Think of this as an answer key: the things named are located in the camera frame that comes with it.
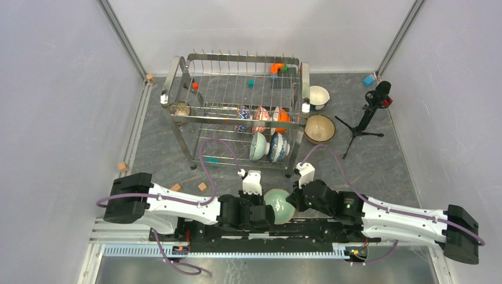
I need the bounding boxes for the pale green bowl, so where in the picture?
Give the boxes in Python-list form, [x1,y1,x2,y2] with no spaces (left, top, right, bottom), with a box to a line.
[264,188,296,225]

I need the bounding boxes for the blue floral bowl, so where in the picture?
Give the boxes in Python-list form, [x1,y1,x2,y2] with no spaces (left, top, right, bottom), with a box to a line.
[268,133,289,163]

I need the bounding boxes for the pink speckled bowl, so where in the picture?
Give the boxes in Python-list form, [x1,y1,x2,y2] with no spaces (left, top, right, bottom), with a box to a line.
[304,114,336,144]

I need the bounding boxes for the green dotted white bowl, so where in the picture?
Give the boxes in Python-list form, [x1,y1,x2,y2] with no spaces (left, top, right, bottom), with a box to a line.
[249,132,270,161]

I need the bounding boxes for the teal and white bowl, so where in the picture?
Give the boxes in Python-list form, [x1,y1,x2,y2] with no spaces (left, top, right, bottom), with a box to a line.
[310,86,330,111]

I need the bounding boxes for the black patterned bowl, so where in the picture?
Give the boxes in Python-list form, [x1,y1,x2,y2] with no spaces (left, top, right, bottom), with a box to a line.
[168,101,191,116]

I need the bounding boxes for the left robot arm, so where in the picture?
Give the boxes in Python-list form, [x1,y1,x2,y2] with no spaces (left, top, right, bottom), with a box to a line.
[96,169,275,241]

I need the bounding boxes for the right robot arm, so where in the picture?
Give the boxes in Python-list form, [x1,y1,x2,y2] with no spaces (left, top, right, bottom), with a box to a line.
[286,179,480,264]

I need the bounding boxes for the metal dish rack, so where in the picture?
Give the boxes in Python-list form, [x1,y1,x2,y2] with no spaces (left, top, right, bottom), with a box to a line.
[160,51,311,177]

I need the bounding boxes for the small tan block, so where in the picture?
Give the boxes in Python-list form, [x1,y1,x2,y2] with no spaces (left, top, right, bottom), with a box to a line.
[198,182,208,192]

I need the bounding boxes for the tan wooden block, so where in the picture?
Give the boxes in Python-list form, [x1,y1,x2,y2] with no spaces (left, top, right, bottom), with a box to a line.
[170,183,183,192]

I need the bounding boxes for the orange bowl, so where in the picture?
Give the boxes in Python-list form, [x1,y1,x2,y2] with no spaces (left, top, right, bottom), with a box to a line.
[271,107,290,134]

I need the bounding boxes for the red patterned bowl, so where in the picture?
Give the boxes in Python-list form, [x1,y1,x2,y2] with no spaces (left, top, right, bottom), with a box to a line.
[252,106,270,133]

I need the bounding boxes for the blue zigzag patterned bowl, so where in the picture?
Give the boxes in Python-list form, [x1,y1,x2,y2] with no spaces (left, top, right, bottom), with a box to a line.
[234,105,250,133]

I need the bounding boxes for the black microphone on tripod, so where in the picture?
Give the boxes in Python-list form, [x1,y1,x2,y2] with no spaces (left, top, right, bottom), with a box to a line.
[335,80,393,159]

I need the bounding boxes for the blue block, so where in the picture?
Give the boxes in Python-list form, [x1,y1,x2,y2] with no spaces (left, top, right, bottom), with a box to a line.
[362,75,376,86]

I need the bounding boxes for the orange toy piece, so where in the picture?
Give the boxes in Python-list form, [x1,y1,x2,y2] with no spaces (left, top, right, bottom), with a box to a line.
[270,63,288,79]

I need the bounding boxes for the light wooden cube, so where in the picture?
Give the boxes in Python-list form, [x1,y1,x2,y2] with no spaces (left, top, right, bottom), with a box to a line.
[117,162,129,173]

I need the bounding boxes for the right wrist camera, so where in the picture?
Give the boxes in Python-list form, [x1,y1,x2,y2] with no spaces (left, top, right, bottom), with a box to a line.
[294,162,315,189]

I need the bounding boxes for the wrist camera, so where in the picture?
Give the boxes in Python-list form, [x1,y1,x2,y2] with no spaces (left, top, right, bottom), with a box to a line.
[294,162,315,189]
[237,169,263,196]

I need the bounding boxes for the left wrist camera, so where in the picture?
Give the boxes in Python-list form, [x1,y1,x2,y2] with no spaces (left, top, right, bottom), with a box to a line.
[237,169,263,196]

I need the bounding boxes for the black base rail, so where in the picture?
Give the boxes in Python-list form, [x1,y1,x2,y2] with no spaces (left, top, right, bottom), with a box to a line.
[158,218,381,253]

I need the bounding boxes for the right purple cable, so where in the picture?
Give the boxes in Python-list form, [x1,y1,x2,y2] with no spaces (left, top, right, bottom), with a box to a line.
[300,144,486,266]

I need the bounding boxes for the purple cable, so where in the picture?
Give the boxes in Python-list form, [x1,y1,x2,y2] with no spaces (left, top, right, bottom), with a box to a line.
[300,144,486,266]
[96,138,246,276]

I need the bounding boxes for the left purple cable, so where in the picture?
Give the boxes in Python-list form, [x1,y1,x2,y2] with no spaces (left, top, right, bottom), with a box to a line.
[96,138,246,276]

